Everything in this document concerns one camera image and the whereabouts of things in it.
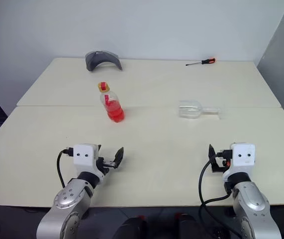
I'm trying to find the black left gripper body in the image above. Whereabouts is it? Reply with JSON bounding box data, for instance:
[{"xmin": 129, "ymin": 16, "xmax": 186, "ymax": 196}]
[{"xmin": 95, "ymin": 156, "xmax": 115, "ymax": 178}]

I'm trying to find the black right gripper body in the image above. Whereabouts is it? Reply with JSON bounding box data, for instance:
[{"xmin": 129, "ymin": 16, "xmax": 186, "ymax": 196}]
[{"xmin": 211, "ymin": 148, "xmax": 233, "ymax": 174}]

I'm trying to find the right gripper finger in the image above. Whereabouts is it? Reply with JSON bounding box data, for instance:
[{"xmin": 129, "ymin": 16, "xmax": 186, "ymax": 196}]
[{"xmin": 208, "ymin": 143, "xmax": 218, "ymax": 164}]

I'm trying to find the bottle with red liquid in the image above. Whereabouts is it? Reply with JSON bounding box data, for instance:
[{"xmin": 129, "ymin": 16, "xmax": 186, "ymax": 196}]
[{"xmin": 99, "ymin": 90, "xmax": 126, "ymax": 123}]

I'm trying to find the yellow red bottle cap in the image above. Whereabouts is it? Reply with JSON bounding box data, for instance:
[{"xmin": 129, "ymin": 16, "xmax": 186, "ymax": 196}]
[{"xmin": 97, "ymin": 81, "xmax": 111, "ymax": 94}]

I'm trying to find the clear plastic scoop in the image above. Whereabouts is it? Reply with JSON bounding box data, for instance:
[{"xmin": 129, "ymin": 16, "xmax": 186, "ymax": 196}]
[{"xmin": 177, "ymin": 100, "xmax": 223, "ymax": 120}]

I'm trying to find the dark rounded shape red spot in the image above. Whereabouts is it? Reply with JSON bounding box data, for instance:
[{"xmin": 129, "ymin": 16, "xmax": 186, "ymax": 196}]
[{"xmin": 112, "ymin": 215, "xmax": 148, "ymax": 239}]

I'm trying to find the grey curved headrest piece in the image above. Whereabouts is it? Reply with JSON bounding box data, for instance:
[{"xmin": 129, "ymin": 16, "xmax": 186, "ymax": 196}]
[{"xmin": 85, "ymin": 50, "xmax": 123, "ymax": 73}]

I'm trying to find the grey partition panel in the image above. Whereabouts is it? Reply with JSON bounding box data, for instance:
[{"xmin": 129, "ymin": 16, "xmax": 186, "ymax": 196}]
[{"xmin": 256, "ymin": 0, "xmax": 284, "ymax": 138}]

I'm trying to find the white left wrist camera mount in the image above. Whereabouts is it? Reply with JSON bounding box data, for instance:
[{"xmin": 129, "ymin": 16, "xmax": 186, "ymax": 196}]
[{"xmin": 73, "ymin": 143, "xmax": 105, "ymax": 180}]

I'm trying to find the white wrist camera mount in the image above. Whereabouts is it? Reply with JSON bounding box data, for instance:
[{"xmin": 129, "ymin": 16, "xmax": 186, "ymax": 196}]
[
  {"xmin": 73, "ymin": 143, "xmax": 105, "ymax": 180},
  {"xmin": 222, "ymin": 142, "xmax": 256, "ymax": 180}
]

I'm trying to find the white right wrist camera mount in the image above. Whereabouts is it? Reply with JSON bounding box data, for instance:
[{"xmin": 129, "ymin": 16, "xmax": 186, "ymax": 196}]
[{"xmin": 222, "ymin": 142, "xmax": 256, "ymax": 180}]

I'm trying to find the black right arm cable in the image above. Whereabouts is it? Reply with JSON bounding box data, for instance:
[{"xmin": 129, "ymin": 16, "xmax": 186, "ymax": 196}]
[{"xmin": 198, "ymin": 158, "xmax": 245, "ymax": 239}]

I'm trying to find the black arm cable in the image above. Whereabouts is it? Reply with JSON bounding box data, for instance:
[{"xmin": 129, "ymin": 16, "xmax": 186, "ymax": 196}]
[
  {"xmin": 56, "ymin": 147, "xmax": 75, "ymax": 189},
  {"xmin": 198, "ymin": 158, "xmax": 245, "ymax": 239}
]

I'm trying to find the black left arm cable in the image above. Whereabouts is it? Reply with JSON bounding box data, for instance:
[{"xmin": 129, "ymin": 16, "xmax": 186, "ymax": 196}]
[{"xmin": 56, "ymin": 147, "xmax": 75, "ymax": 189}]

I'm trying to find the orange black handled screwdriver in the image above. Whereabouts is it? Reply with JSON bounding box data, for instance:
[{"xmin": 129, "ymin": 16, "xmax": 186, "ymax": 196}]
[{"xmin": 185, "ymin": 57, "xmax": 217, "ymax": 67}]

